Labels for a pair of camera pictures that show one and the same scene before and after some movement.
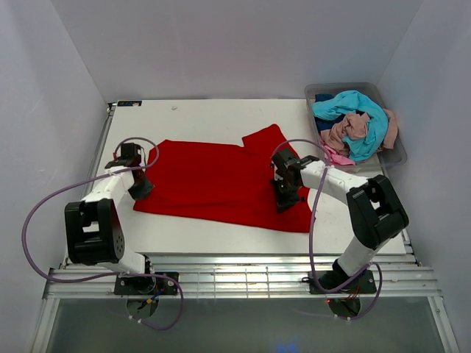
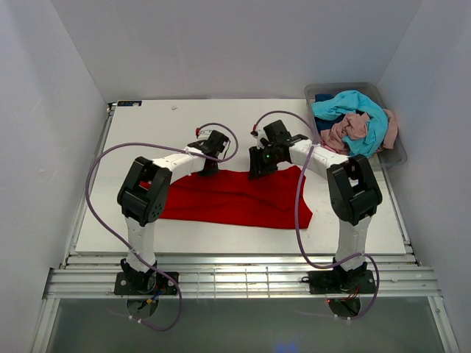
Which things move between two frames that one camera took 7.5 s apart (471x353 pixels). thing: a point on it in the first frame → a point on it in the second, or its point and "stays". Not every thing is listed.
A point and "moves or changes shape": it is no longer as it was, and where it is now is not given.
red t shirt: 223,183 moves or changes shape
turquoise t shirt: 354,102 stays
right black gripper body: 286,195 → 264,160
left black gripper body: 141,187 → 209,171
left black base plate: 153,284 stays
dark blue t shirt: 324,124 stays
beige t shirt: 353,126 stays
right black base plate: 364,284 stays
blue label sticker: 129,103 stays
